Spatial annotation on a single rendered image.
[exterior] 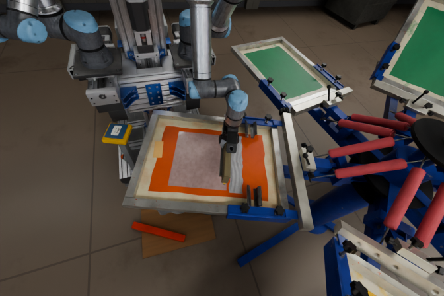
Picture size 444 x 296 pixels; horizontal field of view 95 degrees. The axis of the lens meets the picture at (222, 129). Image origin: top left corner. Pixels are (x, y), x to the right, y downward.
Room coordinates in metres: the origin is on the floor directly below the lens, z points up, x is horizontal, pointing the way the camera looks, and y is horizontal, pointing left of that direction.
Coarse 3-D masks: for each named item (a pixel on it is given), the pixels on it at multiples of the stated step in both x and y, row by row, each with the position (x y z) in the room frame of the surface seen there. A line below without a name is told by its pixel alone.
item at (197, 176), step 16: (160, 160) 0.48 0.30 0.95; (176, 160) 0.50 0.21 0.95; (192, 160) 0.52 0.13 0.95; (208, 160) 0.54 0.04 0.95; (160, 176) 0.39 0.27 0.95; (176, 176) 0.41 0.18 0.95; (192, 176) 0.42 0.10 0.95; (208, 176) 0.44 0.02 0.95; (256, 176) 0.50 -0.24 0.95; (192, 192) 0.34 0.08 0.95; (208, 192) 0.36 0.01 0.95; (224, 192) 0.37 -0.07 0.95
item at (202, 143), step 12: (168, 132) 0.67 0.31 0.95; (180, 132) 0.69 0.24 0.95; (192, 132) 0.70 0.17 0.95; (204, 132) 0.72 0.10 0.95; (216, 132) 0.74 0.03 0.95; (168, 144) 0.59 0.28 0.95; (180, 144) 0.60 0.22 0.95; (192, 144) 0.62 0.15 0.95; (204, 144) 0.64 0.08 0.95; (216, 144) 0.65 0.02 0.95; (252, 144) 0.70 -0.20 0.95; (180, 156) 0.53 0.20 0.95; (192, 156) 0.54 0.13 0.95; (204, 156) 0.56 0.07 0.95; (216, 156) 0.57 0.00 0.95; (252, 156) 0.62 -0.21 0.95; (264, 156) 0.64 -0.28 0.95
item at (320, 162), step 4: (300, 160) 0.60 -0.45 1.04; (316, 160) 0.62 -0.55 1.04; (320, 160) 0.63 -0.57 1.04; (324, 160) 0.63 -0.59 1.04; (328, 160) 0.64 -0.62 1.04; (316, 164) 0.60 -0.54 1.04; (320, 164) 0.60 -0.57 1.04; (324, 164) 0.61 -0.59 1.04; (328, 164) 0.61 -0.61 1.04; (320, 168) 0.58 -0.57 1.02; (324, 168) 0.58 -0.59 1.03; (328, 168) 0.59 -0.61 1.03
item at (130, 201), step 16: (160, 112) 0.78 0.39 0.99; (176, 112) 0.80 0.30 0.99; (272, 128) 0.83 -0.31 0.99; (144, 144) 0.54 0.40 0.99; (272, 144) 0.72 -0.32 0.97; (144, 160) 0.45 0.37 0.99; (128, 192) 0.27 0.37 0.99; (144, 208) 0.22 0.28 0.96; (160, 208) 0.23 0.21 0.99; (176, 208) 0.25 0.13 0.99; (192, 208) 0.26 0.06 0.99; (208, 208) 0.27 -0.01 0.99; (224, 208) 0.29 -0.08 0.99; (288, 208) 0.35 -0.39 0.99
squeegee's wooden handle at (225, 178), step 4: (224, 148) 0.53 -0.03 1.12; (224, 152) 0.51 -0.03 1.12; (224, 156) 0.48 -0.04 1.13; (228, 156) 0.48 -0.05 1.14; (224, 160) 0.46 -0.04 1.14; (228, 160) 0.46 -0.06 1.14; (224, 164) 0.44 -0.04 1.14; (228, 164) 0.44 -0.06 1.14; (224, 168) 0.41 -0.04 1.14; (228, 168) 0.42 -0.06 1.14; (224, 172) 0.40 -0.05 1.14; (228, 172) 0.40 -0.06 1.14; (224, 176) 0.38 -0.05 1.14; (228, 176) 0.38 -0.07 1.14; (224, 180) 0.38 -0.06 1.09; (228, 180) 0.38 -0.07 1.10
